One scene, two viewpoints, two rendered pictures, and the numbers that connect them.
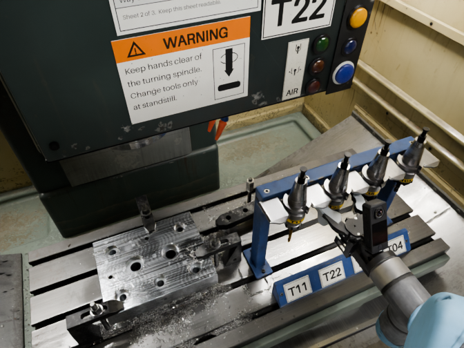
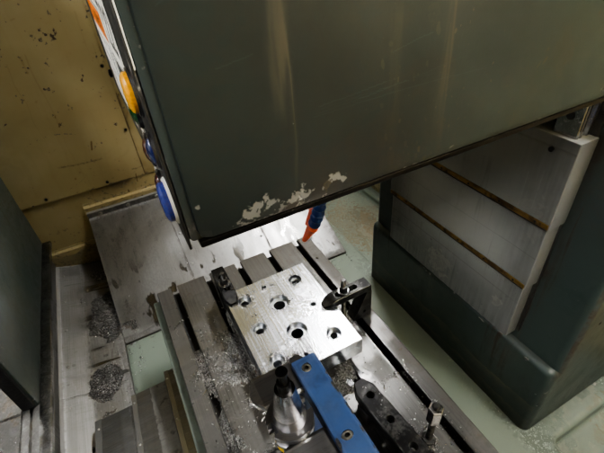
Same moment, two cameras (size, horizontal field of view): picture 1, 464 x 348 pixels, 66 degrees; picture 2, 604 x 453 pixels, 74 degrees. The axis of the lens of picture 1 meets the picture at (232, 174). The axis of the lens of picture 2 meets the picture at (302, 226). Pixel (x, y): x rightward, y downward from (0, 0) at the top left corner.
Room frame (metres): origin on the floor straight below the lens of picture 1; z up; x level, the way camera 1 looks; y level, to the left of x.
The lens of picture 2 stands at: (0.55, -0.41, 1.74)
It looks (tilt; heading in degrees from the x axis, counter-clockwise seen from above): 38 degrees down; 89
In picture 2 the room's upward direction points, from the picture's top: 5 degrees counter-clockwise
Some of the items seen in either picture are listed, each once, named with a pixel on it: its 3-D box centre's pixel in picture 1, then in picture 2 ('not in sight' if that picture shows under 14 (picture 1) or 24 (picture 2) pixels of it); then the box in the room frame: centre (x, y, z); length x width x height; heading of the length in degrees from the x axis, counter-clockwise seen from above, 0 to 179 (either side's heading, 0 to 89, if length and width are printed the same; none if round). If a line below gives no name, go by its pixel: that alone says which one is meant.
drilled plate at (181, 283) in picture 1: (154, 262); (288, 322); (0.51, 0.22, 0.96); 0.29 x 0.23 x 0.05; 113
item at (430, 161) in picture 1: (424, 158); not in sight; (0.67, -0.50, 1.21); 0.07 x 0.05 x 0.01; 23
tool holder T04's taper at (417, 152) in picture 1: (415, 150); not in sight; (0.65, -0.45, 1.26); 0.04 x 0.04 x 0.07
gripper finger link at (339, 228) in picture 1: (341, 224); not in sight; (0.48, -0.25, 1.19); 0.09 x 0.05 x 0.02; 48
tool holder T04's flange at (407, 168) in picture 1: (409, 163); not in sight; (0.65, -0.45, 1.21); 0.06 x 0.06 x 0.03
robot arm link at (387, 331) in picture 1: (406, 326); not in sight; (0.30, -0.38, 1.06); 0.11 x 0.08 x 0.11; 67
